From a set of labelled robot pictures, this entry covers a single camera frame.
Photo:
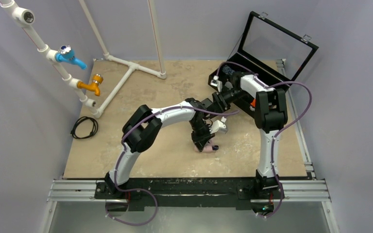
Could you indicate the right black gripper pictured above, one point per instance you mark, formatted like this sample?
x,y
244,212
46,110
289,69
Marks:
x,y
216,101

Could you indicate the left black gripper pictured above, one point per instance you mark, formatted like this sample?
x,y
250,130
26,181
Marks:
x,y
200,141

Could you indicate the pink underwear navy trim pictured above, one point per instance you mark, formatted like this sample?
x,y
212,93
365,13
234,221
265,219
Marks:
x,y
209,147

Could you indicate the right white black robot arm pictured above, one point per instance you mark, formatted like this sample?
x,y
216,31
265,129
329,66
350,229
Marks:
x,y
270,117

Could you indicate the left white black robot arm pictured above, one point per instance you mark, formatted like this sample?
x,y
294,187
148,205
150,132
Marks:
x,y
141,131

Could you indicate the grey striped rolled sock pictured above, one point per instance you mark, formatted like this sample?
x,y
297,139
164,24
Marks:
x,y
228,85

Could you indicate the dark patterned rolled sock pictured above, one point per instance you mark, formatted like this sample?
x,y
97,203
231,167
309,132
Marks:
x,y
227,70

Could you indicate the black box with glass lid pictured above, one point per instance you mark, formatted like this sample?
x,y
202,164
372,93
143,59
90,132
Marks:
x,y
269,50

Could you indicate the orange faucet tap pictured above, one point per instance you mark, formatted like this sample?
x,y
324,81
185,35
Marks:
x,y
96,80

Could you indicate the blue faucet tap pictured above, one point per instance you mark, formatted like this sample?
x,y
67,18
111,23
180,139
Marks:
x,y
67,54

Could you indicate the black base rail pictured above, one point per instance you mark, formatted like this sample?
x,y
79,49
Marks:
x,y
241,193

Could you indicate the aluminium frame rails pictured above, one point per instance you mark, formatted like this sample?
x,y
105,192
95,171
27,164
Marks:
x,y
304,209

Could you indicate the white PVC pipe frame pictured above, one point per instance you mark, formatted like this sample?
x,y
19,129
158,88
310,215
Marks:
x,y
25,19

